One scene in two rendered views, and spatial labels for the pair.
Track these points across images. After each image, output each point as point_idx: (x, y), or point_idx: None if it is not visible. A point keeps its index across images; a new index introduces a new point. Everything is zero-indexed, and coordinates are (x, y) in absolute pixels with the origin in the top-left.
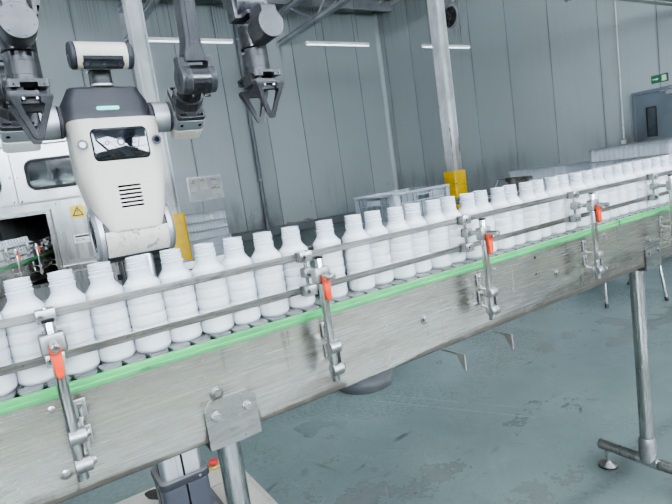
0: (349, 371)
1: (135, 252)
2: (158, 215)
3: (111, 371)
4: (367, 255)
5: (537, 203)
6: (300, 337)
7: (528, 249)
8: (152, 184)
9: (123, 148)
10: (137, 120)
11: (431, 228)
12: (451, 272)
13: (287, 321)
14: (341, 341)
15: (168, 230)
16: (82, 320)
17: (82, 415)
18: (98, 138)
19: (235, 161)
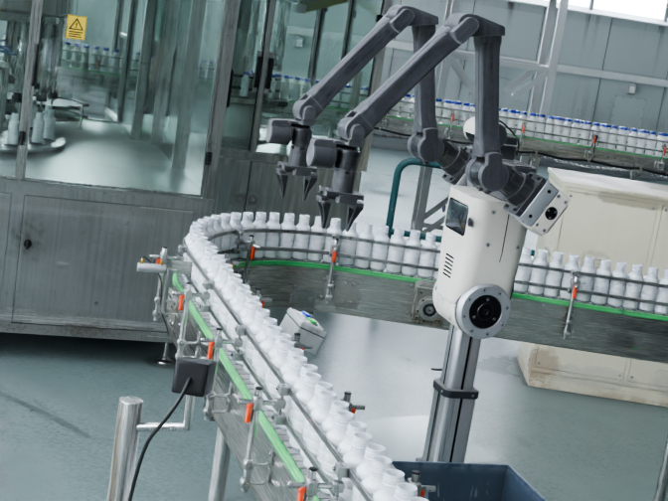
0: (229, 433)
1: (446, 319)
2: (453, 293)
3: (205, 328)
4: (258, 362)
5: (323, 440)
6: (227, 382)
7: (297, 478)
8: (457, 262)
9: (455, 221)
10: (467, 199)
11: (276, 377)
12: (265, 427)
13: (227, 365)
14: (232, 408)
15: (453, 312)
16: (216, 297)
17: (197, 340)
18: (449, 206)
19: None
